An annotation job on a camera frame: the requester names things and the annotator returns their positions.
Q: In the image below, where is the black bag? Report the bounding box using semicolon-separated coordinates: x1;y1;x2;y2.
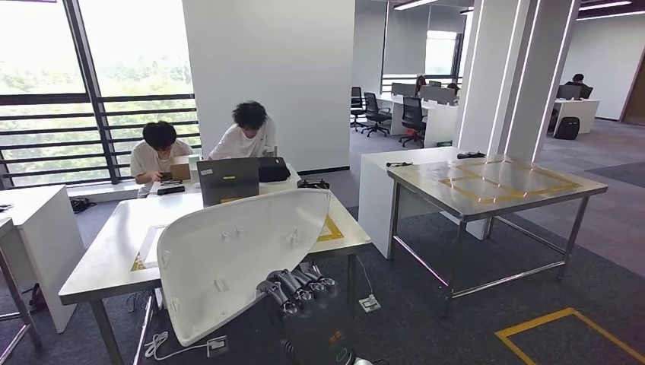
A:
258;156;292;184

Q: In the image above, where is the black office chair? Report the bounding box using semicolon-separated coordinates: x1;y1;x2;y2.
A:
361;92;393;138
399;97;429;148
350;86;367;133

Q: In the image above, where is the brown door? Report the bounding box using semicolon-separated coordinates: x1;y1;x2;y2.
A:
621;50;645;127

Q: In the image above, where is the black backpack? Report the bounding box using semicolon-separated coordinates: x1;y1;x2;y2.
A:
554;116;582;141

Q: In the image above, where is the grey floor socket box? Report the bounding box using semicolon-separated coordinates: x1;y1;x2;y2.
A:
357;294;383;314
205;335;229;359

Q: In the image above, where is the grey laptop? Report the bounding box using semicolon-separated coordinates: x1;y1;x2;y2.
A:
196;157;261;208

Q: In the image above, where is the white office desk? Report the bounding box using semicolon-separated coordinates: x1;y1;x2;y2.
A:
379;92;459;149
357;146;492;260
550;98;601;137
0;185;87;335
146;162;302;202

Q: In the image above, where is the white floor cable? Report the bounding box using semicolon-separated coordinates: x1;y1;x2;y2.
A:
143;329;213;362

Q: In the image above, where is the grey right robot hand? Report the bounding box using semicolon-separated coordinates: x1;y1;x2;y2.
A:
255;262;357;365

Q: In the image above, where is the white car mirror cover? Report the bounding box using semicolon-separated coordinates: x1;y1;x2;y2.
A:
156;188;332;348

